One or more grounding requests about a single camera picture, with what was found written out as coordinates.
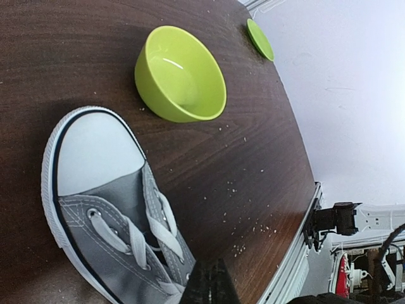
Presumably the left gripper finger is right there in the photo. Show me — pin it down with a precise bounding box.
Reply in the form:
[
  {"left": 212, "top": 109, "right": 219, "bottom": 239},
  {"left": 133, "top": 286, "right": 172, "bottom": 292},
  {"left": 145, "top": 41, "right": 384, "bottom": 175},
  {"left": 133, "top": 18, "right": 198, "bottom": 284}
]
[{"left": 180, "top": 258, "right": 240, "bottom": 304}]

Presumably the white shoelace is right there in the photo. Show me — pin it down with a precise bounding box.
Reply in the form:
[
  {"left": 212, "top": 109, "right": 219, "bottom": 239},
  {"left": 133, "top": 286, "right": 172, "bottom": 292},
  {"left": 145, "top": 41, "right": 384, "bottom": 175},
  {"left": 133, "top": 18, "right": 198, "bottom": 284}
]
[{"left": 89, "top": 189, "right": 195, "bottom": 303}]

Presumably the grey canvas sneaker red sole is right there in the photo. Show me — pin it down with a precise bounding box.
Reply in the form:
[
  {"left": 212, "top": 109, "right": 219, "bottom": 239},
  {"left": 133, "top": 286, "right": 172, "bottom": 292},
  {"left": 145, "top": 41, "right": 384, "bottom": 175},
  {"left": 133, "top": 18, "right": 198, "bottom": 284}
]
[{"left": 41, "top": 106, "right": 179, "bottom": 303}]

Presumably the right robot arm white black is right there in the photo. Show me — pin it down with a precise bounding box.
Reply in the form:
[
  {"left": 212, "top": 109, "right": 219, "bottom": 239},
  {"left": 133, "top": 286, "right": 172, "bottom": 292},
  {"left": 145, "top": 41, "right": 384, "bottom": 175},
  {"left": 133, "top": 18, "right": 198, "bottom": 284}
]
[{"left": 322, "top": 202, "right": 404, "bottom": 303}]

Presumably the red sneaker in background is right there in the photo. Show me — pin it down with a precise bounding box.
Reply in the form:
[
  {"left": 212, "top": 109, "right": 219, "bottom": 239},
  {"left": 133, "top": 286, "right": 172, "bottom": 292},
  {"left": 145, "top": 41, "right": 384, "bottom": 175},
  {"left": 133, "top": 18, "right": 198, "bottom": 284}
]
[{"left": 333, "top": 253, "right": 351, "bottom": 298}]

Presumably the green plastic bowl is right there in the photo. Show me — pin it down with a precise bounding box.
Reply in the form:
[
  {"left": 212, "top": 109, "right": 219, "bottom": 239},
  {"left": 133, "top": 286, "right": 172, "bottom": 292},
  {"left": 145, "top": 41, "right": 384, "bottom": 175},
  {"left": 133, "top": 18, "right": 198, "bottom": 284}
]
[{"left": 134, "top": 25, "right": 227, "bottom": 123}]

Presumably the green plastic plate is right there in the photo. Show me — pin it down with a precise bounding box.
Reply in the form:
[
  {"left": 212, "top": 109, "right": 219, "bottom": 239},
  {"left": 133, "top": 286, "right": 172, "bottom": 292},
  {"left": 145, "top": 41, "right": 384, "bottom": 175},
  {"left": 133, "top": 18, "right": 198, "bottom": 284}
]
[{"left": 246, "top": 18, "right": 275, "bottom": 61}]

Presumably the front aluminium rail base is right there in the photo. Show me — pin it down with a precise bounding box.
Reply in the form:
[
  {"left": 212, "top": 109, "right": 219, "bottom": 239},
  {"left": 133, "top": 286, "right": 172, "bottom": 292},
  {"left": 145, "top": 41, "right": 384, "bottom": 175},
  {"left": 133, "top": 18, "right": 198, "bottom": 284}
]
[{"left": 258, "top": 182, "right": 322, "bottom": 304}]

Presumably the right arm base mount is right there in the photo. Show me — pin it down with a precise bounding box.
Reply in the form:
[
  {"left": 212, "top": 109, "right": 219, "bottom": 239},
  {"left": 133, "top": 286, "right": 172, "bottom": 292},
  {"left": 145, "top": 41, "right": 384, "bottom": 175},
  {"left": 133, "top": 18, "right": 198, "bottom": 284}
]
[{"left": 302, "top": 198, "right": 361, "bottom": 251}]

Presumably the right black cable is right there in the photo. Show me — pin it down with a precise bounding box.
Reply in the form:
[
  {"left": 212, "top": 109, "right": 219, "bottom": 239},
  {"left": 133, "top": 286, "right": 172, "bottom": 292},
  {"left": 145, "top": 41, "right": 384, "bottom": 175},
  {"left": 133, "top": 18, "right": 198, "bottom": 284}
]
[{"left": 373, "top": 223, "right": 405, "bottom": 295}]

